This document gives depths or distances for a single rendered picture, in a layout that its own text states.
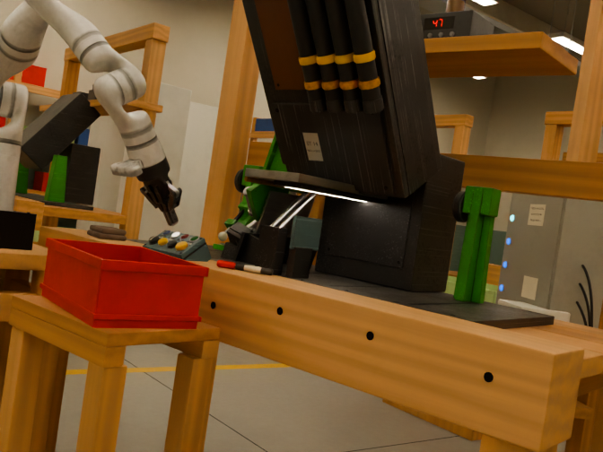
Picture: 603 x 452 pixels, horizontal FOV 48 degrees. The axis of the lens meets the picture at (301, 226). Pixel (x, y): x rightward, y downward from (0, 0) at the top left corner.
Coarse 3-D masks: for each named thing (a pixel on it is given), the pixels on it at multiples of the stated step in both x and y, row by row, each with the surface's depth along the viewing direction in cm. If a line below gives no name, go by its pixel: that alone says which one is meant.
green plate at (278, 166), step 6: (276, 144) 170; (270, 150) 170; (276, 150) 171; (270, 156) 170; (276, 156) 171; (270, 162) 171; (276, 162) 170; (282, 162) 169; (264, 168) 171; (270, 168) 172; (276, 168) 170; (282, 168) 169; (264, 186) 173; (270, 186) 175; (282, 192) 179; (288, 192) 180; (300, 192) 173
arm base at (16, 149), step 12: (0, 144) 170; (12, 144) 172; (0, 156) 170; (12, 156) 172; (0, 168) 170; (12, 168) 172; (0, 180) 170; (12, 180) 173; (0, 192) 170; (12, 192) 173; (0, 204) 171; (12, 204) 174
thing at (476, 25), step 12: (456, 12) 172; (468, 12) 169; (432, 24) 176; (444, 24) 174; (456, 24) 171; (468, 24) 169; (480, 24) 172; (492, 24) 177; (432, 36) 176; (444, 36) 173; (456, 36) 171
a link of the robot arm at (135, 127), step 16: (96, 80) 136; (112, 80) 136; (96, 96) 137; (112, 96) 136; (112, 112) 138; (128, 112) 143; (144, 112) 143; (128, 128) 140; (144, 128) 141; (128, 144) 142
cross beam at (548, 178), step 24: (264, 144) 237; (480, 168) 183; (504, 168) 179; (528, 168) 175; (552, 168) 171; (576, 168) 167; (600, 168) 163; (528, 192) 174; (552, 192) 170; (576, 192) 166; (600, 192) 163
